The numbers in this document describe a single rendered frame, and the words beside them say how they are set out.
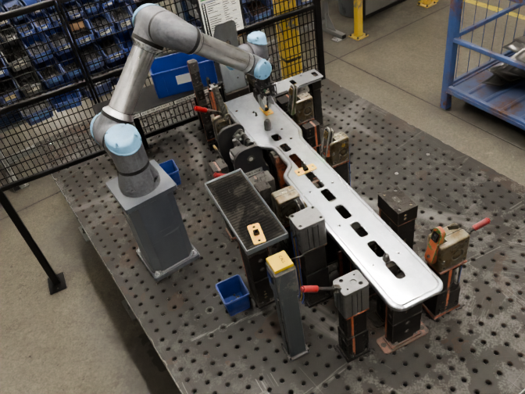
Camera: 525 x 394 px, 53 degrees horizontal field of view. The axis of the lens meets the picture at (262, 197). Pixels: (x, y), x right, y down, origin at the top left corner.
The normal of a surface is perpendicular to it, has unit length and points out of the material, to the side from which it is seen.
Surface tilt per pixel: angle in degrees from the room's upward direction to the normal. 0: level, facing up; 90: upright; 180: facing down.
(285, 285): 90
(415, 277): 0
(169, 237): 90
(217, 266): 0
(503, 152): 0
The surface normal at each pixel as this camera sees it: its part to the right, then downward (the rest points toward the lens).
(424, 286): -0.14, -0.73
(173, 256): 0.55, 0.50
